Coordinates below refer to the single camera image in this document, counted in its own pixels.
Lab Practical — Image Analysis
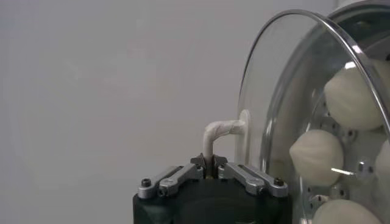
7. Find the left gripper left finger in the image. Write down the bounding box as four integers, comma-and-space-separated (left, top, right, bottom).
136, 153, 211, 200

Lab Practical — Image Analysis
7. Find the white steamed baozi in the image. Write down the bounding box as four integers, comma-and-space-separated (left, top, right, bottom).
374, 139, 390, 189
312, 198, 383, 224
288, 129, 345, 187
323, 59, 390, 131

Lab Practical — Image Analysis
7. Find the round glass lid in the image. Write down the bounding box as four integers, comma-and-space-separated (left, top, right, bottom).
202, 9, 390, 224

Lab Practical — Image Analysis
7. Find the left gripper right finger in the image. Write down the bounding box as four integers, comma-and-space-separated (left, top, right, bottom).
211, 154, 289, 198

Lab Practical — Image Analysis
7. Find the perforated steel steamer basket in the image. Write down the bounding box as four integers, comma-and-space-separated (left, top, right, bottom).
264, 0, 390, 224

